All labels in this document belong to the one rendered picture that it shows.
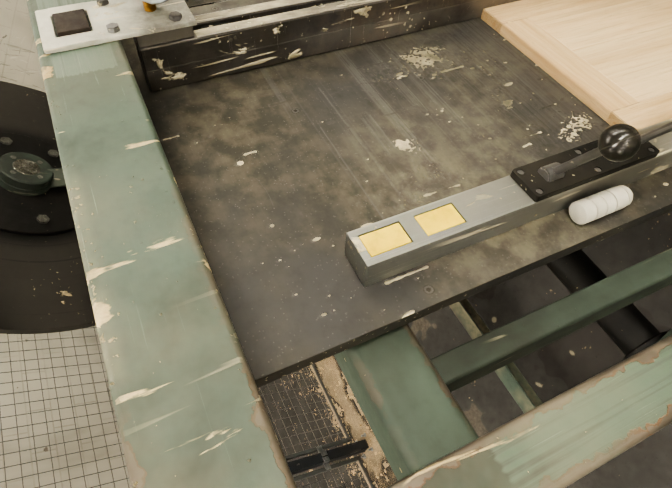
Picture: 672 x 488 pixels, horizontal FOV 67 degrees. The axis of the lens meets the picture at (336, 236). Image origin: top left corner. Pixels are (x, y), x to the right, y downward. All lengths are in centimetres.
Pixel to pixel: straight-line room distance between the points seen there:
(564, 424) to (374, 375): 18
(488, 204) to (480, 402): 196
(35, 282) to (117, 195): 61
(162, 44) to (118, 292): 42
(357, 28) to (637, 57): 46
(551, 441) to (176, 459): 29
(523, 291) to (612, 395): 184
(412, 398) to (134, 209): 33
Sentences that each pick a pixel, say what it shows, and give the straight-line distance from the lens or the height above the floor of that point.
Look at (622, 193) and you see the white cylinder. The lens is 71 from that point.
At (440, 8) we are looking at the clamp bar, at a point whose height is 139.
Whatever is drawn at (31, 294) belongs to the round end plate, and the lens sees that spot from 110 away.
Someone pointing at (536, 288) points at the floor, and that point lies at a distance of 232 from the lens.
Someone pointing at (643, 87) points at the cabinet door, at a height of 122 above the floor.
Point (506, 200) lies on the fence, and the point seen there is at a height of 154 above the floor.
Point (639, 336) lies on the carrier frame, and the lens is 144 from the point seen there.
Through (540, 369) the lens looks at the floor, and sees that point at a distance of 234.
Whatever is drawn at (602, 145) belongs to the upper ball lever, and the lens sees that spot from 57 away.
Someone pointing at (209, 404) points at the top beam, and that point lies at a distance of 40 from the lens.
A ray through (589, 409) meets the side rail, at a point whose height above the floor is 163.
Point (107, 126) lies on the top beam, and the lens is 61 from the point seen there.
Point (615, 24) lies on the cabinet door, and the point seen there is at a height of 113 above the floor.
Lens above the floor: 208
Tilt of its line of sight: 42 degrees down
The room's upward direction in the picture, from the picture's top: 85 degrees counter-clockwise
